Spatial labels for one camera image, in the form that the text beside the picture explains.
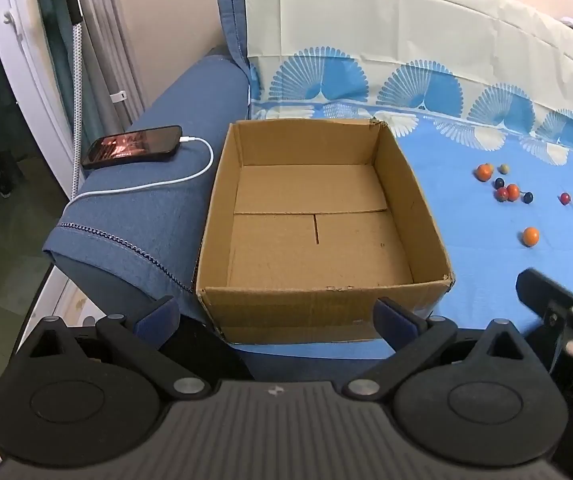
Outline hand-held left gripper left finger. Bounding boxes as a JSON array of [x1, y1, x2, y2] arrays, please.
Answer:
[[14, 296, 212, 402]]

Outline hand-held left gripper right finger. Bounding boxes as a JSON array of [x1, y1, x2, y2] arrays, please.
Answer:
[[342, 297, 537, 402]]

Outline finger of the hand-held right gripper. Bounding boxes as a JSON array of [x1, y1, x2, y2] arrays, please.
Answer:
[[515, 267, 573, 361]]

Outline brown cardboard box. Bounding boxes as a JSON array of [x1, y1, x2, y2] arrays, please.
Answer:
[[195, 117, 455, 346]]

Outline blue fan-print bed sheet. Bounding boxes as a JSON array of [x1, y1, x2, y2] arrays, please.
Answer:
[[231, 0, 573, 361]]

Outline blue sofa armrest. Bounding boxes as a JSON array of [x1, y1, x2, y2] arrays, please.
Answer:
[[41, 0, 277, 366]]

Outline black smartphone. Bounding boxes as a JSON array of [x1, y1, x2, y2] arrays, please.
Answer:
[[80, 125, 183, 170]]

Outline grey curtain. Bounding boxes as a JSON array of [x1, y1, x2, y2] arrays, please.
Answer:
[[74, 0, 146, 128]]

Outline white charging cable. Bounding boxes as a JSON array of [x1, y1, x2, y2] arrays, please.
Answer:
[[61, 135, 214, 216]]

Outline black and white braided hose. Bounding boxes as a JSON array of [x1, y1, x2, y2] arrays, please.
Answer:
[[49, 0, 86, 201]]

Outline white door frame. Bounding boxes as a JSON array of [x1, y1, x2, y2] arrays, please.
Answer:
[[0, 0, 84, 201]]

